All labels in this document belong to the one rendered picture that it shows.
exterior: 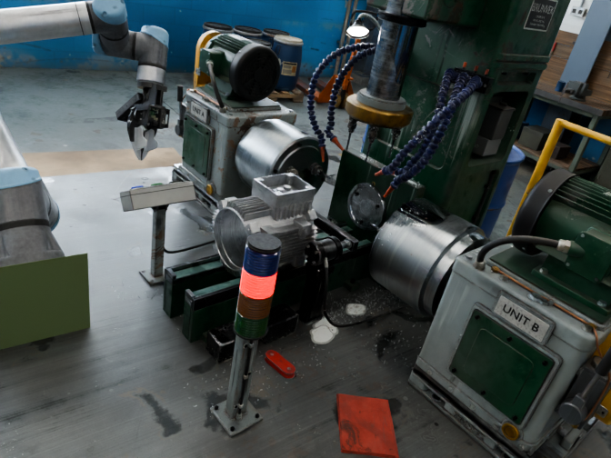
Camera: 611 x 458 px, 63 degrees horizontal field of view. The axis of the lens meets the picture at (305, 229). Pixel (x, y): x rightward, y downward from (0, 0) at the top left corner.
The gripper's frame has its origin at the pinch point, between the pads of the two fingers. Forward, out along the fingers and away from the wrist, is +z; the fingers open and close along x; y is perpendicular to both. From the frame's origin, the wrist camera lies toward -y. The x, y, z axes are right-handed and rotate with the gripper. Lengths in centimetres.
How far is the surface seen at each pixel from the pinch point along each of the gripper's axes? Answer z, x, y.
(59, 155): -1, 93, -218
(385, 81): -25, 25, 62
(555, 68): -171, 540, 0
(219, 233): 17.9, 2.3, 32.8
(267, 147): -7.2, 27.2, 24.1
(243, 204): 9.6, -1.4, 43.1
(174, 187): 7.6, -5.0, 22.4
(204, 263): 25.9, -0.1, 30.8
